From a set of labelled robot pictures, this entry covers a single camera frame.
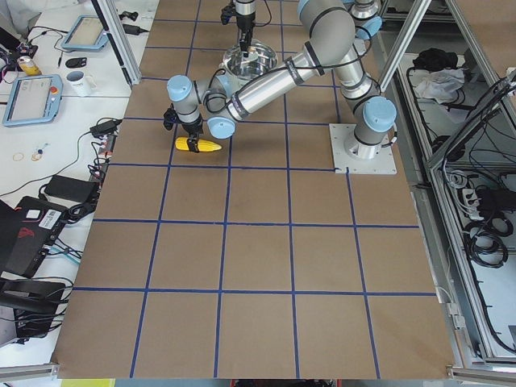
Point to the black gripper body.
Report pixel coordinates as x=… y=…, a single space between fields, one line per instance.
x=244 y=22
x=192 y=129

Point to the yellow corn cob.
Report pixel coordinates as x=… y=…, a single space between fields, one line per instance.
x=204 y=145

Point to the glass pot lid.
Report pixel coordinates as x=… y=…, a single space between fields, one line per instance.
x=260 y=59

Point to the pale green steel pot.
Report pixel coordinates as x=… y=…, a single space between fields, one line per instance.
x=234 y=76

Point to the small black power adapter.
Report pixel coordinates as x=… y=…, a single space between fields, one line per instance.
x=108 y=127

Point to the white mug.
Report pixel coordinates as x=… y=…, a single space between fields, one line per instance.
x=82 y=84

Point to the black power adapter brick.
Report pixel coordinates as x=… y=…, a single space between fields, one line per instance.
x=71 y=189

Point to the far blue teach pendant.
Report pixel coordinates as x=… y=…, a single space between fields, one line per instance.
x=86 y=34

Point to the blue teach pendant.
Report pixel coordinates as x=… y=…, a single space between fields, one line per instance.
x=33 y=100
x=86 y=34

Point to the near blue teach pendant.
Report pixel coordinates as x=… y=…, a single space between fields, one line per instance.
x=33 y=100

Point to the black cloth bundle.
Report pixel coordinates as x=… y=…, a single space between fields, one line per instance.
x=435 y=59

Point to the black laptop with stickers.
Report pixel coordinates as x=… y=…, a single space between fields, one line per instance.
x=27 y=231

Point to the white crumpled cloth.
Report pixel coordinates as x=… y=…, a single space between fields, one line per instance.
x=442 y=86

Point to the black device stand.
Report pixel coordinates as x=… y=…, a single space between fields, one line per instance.
x=31 y=308

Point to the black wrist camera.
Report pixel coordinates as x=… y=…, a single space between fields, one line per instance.
x=227 y=13
x=169 y=118

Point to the aluminium frame post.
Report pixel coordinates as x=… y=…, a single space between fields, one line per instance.
x=109 y=17

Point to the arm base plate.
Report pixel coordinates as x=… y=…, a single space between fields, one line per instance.
x=351 y=156

